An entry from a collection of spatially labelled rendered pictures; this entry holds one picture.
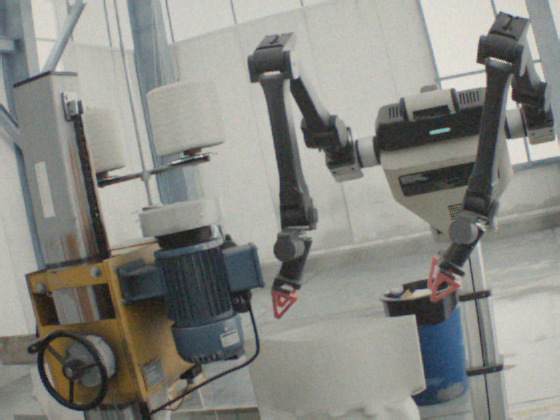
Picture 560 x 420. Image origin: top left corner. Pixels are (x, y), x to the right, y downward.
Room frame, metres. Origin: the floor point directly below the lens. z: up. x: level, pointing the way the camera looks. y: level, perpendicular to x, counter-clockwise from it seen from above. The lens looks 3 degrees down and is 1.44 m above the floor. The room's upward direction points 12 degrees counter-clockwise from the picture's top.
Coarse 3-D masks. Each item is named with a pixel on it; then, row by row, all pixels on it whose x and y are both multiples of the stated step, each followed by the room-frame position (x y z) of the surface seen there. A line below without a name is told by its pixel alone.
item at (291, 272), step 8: (288, 264) 1.79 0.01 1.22; (296, 264) 1.79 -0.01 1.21; (304, 264) 1.80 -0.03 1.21; (280, 272) 1.81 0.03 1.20; (288, 272) 1.79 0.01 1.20; (296, 272) 1.79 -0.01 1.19; (280, 280) 1.77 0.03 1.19; (288, 280) 1.78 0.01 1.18; (296, 280) 1.80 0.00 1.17; (296, 288) 1.77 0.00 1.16
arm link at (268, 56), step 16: (256, 48) 1.72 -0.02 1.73; (272, 48) 1.70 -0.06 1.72; (288, 48) 1.71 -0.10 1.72; (256, 64) 1.70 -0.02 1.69; (272, 64) 1.69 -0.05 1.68; (304, 80) 1.84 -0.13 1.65; (304, 96) 1.87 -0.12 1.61; (304, 112) 1.92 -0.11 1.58; (320, 112) 1.94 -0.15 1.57; (304, 128) 2.00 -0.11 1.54; (320, 128) 1.97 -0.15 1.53; (336, 128) 1.97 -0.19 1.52; (336, 144) 2.00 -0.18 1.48
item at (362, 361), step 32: (352, 320) 1.89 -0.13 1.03; (384, 320) 1.80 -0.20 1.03; (288, 352) 1.78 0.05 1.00; (320, 352) 1.73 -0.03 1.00; (352, 352) 1.72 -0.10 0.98; (384, 352) 1.75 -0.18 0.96; (416, 352) 1.75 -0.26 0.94; (256, 384) 1.88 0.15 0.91; (288, 384) 1.80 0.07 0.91; (320, 384) 1.73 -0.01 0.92; (352, 384) 1.72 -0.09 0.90; (384, 384) 1.75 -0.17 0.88; (416, 384) 1.76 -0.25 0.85; (288, 416) 1.82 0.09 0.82; (320, 416) 1.75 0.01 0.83; (352, 416) 1.75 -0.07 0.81; (384, 416) 1.72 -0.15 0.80; (416, 416) 1.78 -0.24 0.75
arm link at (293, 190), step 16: (288, 64) 1.68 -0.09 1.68; (256, 80) 1.72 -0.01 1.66; (272, 80) 1.70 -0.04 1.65; (288, 80) 1.72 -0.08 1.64; (272, 96) 1.71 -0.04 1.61; (288, 96) 1.73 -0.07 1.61; (272, 112) 1.72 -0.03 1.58; (288, 112) 1.73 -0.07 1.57; (272, 128) 1.74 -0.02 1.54; (288, 128) 1.73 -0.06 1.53; (288, 144) 1.73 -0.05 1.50; (288, 160) 1.75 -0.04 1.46; (288, 176) 1.76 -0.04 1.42; (288, 192) 1.77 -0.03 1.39; (304, 192) 1.77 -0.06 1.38; (288, 208) 1.79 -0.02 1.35; (304, 208) 1.77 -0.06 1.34; (288, 224) 1.80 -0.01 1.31; (304, 224) 1.78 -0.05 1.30
